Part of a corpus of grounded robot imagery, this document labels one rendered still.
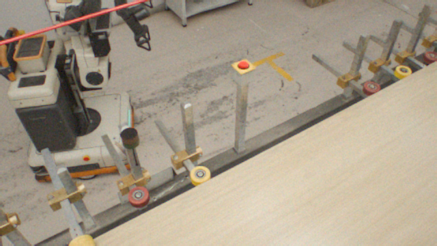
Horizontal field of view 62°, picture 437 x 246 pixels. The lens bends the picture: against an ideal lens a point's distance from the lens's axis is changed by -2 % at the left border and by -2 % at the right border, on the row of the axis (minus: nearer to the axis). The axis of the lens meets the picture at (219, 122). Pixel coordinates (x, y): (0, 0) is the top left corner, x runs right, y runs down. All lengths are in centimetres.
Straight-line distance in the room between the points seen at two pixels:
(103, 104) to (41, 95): 68
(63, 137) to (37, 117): 21
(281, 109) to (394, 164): 156
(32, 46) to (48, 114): 40
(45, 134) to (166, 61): 154
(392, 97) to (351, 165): 51
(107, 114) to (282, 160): 152
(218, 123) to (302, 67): 106
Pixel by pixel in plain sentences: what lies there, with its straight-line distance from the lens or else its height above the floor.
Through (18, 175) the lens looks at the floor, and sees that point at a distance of 298.
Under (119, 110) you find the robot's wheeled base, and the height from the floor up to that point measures 28.
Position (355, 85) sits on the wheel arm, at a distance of 205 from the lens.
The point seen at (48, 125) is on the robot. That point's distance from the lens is 239.
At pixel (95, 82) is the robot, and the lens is 233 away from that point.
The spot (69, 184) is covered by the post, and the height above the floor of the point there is 102.
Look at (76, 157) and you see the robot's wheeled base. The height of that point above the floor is 26.
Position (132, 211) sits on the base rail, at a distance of 168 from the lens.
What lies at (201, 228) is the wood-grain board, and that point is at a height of 90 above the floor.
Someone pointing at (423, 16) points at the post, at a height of 107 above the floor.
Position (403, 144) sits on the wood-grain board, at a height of 90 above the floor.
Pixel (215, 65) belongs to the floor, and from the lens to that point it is 349.
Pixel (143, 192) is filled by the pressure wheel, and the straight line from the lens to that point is 147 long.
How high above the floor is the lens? 211
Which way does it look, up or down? 46 degrees down
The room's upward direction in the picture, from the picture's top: 1 degrees counter-clockwise
